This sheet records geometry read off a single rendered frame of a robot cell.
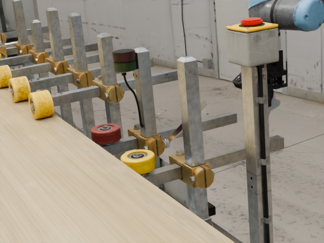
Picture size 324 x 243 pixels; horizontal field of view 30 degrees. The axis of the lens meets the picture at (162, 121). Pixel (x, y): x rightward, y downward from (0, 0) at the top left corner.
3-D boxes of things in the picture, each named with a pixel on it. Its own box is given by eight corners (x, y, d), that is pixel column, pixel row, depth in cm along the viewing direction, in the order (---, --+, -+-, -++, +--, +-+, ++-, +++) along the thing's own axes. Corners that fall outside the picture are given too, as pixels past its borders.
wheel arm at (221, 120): (231, 123, 185) (230, 109, 184) (237, 125, 182) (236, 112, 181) (99, 156, 167) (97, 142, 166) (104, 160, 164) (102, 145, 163)
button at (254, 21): (254, 25, 114) (253, 16, 114) (267, 27, 111) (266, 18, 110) (236, 28, 113) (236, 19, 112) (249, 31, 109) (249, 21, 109)
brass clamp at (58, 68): (60, 68, 238) (59, 55, 236) (72, 74, 226) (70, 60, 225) (46, 71, 235) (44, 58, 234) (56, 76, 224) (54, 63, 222)
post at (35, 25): (54, 129, 262) (37, 19, 247) (57, 131, 259) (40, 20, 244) (47, 131, 260) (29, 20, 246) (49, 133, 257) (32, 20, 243)
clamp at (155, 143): (144, 141, 176) (142, 125, 175) (166, 154, 165) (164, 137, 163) (127, 146, 174) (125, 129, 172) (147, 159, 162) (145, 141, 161)
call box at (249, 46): (257, 60, 118) (256, 20, 116) (280, 65, 112) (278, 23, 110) (227, 66, 116) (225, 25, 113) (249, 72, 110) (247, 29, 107)
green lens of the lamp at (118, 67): (131, 65, 162) (130, 57, 161) (140, 68, 157) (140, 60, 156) (110, 69, 160) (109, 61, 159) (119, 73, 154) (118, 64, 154)
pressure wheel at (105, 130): (117, 157, 172) (113, 119, 169) (128, 166, 165) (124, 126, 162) (91, 164, 169) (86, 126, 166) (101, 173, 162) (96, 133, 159)
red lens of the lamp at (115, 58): (130, 56, 161) (129, 47, 161) (139, 59, 156) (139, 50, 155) (109, 60, 159) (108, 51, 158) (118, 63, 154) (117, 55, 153)
